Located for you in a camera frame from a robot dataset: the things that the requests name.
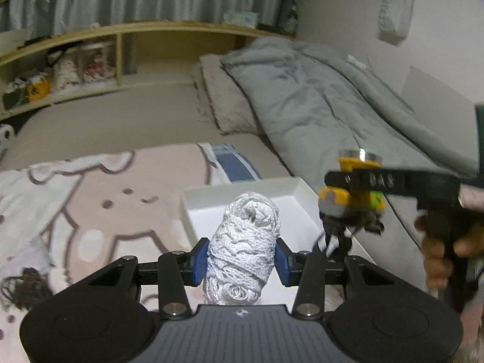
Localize pink cartoon bunny blanket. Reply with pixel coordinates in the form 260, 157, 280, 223
0, 142, 228, 363

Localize yellow bag on shelf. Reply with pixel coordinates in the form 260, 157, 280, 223
26, 77, 51, 103

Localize grey quilted duvet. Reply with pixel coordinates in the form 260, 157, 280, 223
220, 36, 481, 212

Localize red doll in clear box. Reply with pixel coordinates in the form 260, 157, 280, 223
81, 41, 116, 83

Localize white device with two holes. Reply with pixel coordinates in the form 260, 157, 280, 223
0, 124, 16, 156

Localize yellow toy figure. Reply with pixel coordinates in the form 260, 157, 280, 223
318, 148, 386, 238

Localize tissue pack on shelf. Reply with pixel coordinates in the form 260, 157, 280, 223
222, 11, 258, 29

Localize white shallow tray box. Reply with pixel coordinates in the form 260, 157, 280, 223
179, 175, 377, 273

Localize person's right hand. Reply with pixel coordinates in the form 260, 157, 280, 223
413, 188, 484, 292

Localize white knit cloth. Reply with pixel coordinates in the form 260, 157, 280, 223
204, 192, 280, 306

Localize wooden headboard shelf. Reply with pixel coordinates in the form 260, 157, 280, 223
0, 20, 296, 122

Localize blue striped pillow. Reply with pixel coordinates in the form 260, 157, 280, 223
212, 143, 262, 183

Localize white plastic bag on wall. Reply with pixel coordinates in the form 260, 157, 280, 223
377, 0, 414, 44

